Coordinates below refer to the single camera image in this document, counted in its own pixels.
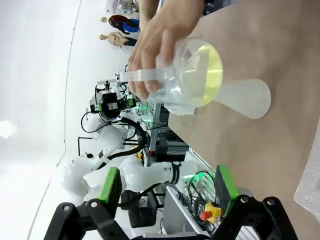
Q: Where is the yellow red emergency stop button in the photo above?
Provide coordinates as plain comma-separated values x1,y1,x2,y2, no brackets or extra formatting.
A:
199,202,223,225

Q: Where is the black equipment box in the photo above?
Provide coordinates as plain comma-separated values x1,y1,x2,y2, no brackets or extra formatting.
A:
128,191,164,229

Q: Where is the grey control box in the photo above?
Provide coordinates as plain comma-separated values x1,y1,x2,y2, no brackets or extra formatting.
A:
163,186,208,235

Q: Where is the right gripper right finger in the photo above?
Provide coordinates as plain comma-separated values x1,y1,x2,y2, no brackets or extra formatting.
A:
207,163,299,240

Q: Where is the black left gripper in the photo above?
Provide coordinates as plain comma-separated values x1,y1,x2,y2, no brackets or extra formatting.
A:
89,91,137,121

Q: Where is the black sleeved left arm cable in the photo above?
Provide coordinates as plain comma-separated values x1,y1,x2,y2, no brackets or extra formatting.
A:
101,119,151,162

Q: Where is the person's right forearm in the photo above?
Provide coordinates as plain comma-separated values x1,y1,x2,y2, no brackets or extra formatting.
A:
138,0,204,23

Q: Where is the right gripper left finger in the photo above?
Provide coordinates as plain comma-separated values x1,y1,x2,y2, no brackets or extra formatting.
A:
43,166,124,240

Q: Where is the clear plastic handled beaker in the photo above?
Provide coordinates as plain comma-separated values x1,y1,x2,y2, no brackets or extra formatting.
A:
117,36,224,111

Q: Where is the person's right hand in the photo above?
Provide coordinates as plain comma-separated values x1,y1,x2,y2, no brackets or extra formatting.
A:
127,9,202,101

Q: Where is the bare beige mannequin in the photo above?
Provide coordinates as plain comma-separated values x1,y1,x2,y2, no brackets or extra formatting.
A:
99,33,138,49

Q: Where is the frosted plastic conical flask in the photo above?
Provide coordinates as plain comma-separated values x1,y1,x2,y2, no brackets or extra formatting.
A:
199,78,272,120

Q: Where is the mannequin in blue top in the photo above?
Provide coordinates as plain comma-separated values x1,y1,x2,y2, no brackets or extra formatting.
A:
100,14,141,35

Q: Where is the aluminium frame rack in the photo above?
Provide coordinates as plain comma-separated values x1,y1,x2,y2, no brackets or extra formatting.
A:
146,101,191,165

